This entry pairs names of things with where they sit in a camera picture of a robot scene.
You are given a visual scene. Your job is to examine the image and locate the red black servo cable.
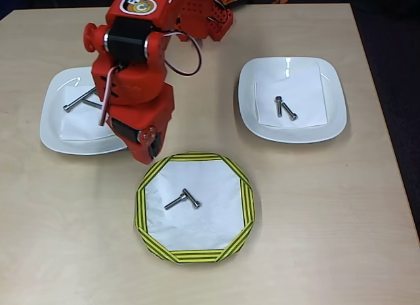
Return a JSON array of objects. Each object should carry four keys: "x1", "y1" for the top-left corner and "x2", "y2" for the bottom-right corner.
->
[{"x1": 162, "y1": 30, "x2": 203, "y2": 77}]

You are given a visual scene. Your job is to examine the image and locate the white paper napkin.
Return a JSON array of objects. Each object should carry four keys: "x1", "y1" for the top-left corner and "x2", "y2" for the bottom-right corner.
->
[
  {"x1": 60, "y1": 85, "x2": 116, "y2": 143},
  {"x1": 254, "y1": 62, "x2": 329, "y2": 128}
]

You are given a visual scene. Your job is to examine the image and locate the white crinkled paper sheet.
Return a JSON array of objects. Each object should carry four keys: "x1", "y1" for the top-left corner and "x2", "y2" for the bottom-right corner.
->
[{"x1": 144, "y1": 159, "x2": 243, "y2": 253}]

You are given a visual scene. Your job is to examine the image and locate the yellow black striped plate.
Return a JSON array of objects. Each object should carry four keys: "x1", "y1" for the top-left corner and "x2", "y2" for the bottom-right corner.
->
[{"x1": 133, "y1": 150, "x2": 256, "y2": 265}]

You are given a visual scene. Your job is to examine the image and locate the white wrist servo cable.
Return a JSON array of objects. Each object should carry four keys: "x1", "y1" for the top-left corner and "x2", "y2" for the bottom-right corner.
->
[{"x1": 97, "y1": 65, "x2": 119, "y2": 127}]

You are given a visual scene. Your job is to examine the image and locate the white square ceramic plate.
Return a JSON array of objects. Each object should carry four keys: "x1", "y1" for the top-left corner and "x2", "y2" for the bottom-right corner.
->
[
  {"x1": 39, "y1": 66, "x2": 132, "y2": 156},
  {"x1": 238, "y1": 56, "x2": 348, "y2": 144}
]

